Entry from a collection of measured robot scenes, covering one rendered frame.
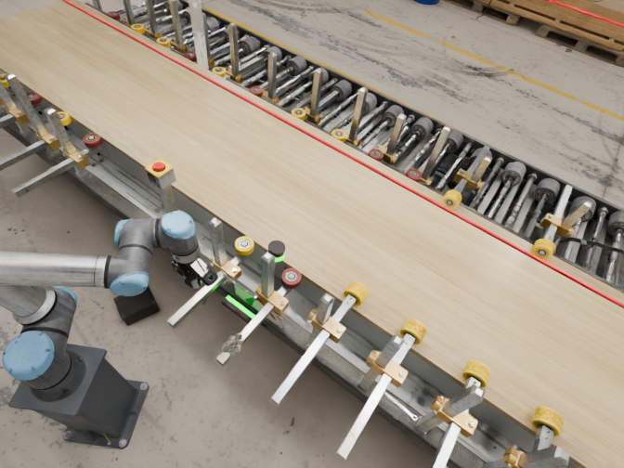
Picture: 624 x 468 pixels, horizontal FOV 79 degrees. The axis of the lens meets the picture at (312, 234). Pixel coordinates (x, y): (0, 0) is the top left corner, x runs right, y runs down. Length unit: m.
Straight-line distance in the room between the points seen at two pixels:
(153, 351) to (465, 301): 1.71
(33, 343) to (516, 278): 1.87
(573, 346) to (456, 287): 0.48
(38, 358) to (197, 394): 0.96
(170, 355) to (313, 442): 0.93
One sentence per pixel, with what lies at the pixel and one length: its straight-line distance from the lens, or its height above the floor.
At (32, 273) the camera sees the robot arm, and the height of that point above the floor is 1.34.
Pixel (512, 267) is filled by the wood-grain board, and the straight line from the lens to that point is 1.88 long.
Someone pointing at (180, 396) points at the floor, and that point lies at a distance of 2.33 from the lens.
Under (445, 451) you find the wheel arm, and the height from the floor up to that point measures 0.96.
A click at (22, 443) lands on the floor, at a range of 2.53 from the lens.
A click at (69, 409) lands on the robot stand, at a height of 0.60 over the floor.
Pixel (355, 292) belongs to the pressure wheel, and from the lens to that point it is 1.44.
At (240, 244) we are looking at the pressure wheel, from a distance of 1.61.
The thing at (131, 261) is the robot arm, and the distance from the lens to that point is 1.14.
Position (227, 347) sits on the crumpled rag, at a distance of 1.44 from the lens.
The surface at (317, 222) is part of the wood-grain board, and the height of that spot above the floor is 0.90.
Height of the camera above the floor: 2.22
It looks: 53 degrees down
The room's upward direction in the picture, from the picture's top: 10 degrees clockwise
